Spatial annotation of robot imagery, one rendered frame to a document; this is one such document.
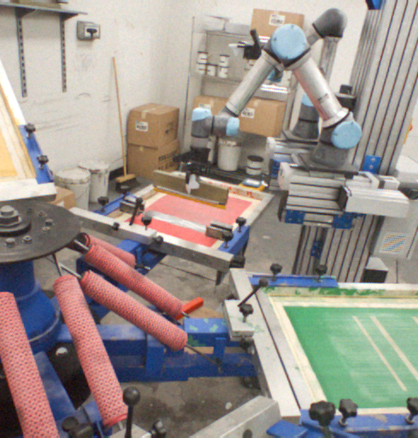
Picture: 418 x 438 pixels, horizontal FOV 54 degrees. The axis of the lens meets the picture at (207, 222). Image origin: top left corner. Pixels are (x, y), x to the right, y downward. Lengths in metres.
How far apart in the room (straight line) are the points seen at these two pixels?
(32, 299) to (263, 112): 4.08
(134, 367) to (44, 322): 0.27
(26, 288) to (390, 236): 1.79
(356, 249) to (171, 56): 4.06
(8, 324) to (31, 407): 0.15
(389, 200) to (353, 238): 0.45
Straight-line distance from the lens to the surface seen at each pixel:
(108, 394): 0.82
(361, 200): 1.87
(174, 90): 5.75
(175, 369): 1.17
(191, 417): 2.26
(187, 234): 1.73
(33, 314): 1.05
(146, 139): 4.98
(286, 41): 1.65
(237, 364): 1.20
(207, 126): 1.70
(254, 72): 1.81
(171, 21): 5.75
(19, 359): 0.82
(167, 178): 1.85
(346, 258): 2.36
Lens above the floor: 1.74
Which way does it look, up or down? 25 degrees down
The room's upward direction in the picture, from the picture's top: 7 degrees clockwise
